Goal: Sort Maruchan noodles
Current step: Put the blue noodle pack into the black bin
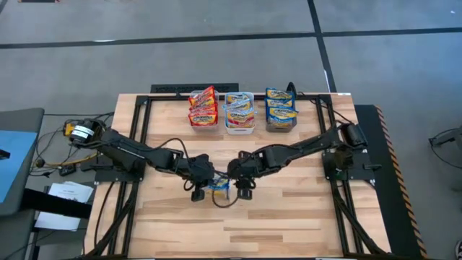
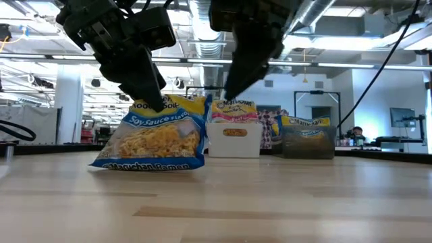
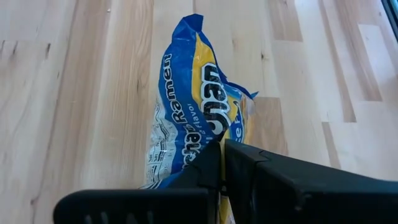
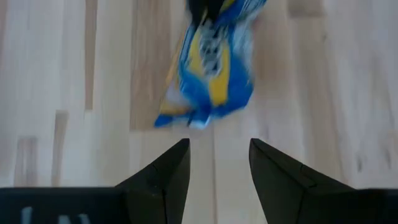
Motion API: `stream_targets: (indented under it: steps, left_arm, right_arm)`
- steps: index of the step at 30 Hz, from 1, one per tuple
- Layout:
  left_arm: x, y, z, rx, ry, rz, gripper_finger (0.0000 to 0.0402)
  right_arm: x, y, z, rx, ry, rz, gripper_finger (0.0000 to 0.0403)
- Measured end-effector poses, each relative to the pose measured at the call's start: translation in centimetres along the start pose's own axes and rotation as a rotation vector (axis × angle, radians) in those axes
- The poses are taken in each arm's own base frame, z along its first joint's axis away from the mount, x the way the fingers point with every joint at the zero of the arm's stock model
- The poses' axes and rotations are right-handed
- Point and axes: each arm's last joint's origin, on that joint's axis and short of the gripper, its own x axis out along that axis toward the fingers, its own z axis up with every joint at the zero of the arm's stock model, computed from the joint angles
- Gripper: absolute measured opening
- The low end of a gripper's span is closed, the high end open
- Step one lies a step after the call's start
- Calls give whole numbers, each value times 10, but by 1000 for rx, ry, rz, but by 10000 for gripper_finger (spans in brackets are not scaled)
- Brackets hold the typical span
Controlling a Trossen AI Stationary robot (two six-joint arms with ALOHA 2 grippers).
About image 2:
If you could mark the dark translucent plastic bin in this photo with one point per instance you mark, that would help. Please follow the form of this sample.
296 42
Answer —
324 150

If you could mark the black metal workstation frame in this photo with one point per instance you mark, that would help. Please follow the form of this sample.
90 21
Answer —
317 92

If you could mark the grey partition curtain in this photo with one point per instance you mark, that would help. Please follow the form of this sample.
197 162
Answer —
40 121

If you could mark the slanted silver spiral duct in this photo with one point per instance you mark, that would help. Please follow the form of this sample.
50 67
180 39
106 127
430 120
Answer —
314 11

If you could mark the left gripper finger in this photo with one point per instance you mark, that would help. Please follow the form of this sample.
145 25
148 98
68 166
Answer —
141 77
109 72

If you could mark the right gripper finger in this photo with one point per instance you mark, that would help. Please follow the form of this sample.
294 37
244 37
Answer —
276 47
249 57

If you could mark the black ceiling spotlight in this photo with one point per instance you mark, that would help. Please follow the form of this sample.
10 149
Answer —
4 32

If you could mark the large silver spiral duct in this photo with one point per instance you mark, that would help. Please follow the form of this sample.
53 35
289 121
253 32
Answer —
199 20

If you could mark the grey wall vent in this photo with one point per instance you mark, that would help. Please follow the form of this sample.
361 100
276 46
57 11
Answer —
268 83
319 84

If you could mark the person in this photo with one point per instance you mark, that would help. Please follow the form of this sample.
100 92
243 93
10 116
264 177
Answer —
357 132

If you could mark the white plastic bin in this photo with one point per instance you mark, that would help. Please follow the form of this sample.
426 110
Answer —
219 145

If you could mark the white square column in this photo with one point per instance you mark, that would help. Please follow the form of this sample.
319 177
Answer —
69 101

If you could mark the dark office desk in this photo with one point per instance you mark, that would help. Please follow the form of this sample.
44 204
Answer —
401 139

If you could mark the floral patterned cloth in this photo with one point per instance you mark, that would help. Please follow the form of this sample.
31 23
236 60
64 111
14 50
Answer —
268 135

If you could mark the long ceiling light strip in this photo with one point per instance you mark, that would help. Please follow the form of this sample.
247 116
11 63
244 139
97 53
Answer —
199 61

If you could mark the black aluminium table frame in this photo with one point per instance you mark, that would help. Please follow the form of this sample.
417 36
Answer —
50 148

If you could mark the wall-side computer monitor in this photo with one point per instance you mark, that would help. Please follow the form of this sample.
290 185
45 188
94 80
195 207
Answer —
401 117

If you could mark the grey rectangular air duct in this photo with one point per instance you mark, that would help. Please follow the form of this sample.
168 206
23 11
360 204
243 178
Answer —
347 26

